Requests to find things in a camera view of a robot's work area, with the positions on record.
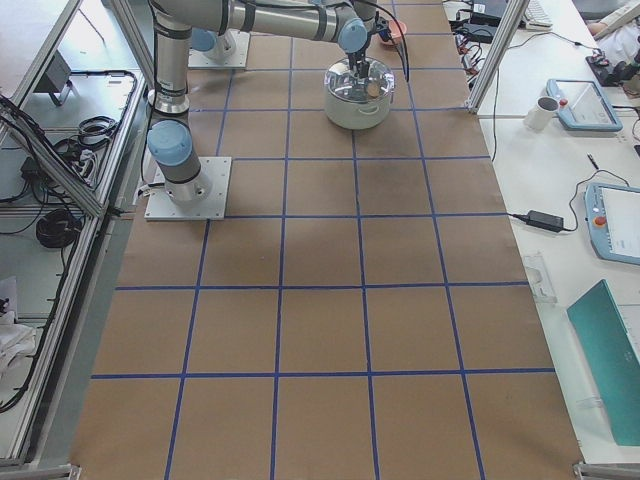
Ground black power adapter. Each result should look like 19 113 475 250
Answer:
509 210 576 233

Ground glass pot lid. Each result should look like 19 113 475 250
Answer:
324 57 395 104

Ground aluminium side frame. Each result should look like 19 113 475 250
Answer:
1 1 151 470

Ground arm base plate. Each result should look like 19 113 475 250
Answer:
144 157 232 221
188 28 250 70

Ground far blue teach pendant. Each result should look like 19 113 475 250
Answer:
546 79 623 132

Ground clear acrylic holder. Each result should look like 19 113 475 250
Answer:
522 252 557 304

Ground white cloth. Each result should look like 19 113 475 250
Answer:
0 275 37 381

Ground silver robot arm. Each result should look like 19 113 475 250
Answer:
149 1 377 118
191 28 236 64

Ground black box on stand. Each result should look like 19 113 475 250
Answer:
34 51 73 107

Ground black pen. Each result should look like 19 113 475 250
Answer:
587 153 599 171

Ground white mug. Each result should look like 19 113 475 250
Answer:
523 96 559 132

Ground black laptop charger brick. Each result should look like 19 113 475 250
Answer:
452 23 497 44

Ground pale green electric pot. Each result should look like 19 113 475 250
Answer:
324 85 394 130

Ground coiled black cable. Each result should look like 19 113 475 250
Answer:
35 207 83 249

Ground blue teach pendant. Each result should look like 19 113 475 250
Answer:
584 182 639 265
546 79 623 132

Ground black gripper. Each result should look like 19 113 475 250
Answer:
348 48 369 78

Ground near blue teach pendant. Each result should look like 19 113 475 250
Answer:
584 182 639 265

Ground pink bowl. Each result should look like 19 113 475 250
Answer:
378 20 407 47

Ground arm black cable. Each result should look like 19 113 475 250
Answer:
359 0 412 81

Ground aluminium frame post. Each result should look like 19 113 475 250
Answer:
466 0 529 114

